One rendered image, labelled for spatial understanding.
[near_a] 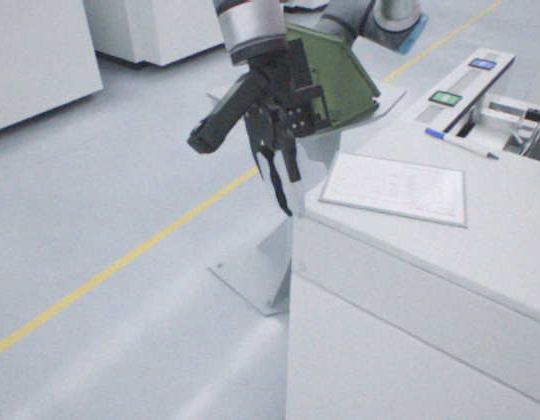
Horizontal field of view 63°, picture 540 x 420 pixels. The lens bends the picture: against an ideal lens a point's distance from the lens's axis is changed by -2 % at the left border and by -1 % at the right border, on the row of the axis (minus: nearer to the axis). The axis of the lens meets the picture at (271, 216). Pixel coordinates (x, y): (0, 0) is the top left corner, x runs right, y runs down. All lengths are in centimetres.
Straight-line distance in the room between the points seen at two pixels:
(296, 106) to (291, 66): 5
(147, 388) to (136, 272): 55
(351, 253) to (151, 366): 113
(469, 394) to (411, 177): 33
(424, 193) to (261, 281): 122
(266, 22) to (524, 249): 43
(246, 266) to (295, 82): 141
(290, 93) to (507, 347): 41
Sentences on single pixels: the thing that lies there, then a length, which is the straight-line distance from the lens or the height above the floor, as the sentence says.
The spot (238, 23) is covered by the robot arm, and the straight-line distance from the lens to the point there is 54.
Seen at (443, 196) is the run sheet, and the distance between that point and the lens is 71.
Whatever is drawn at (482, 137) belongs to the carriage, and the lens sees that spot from 111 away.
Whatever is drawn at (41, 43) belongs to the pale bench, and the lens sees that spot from 325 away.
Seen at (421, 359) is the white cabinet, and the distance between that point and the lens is 73.
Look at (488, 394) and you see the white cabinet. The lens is 73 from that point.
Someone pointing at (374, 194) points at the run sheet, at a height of 97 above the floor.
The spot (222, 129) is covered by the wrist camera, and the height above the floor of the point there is 112.
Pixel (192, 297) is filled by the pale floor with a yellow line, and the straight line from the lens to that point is 183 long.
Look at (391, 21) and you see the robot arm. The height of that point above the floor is 105.
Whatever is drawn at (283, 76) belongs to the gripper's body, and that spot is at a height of 116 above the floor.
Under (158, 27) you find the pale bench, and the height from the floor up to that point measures 37.
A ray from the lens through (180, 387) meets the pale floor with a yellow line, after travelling 160.
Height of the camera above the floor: 136
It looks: 39 degrees down
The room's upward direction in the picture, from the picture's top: straight up
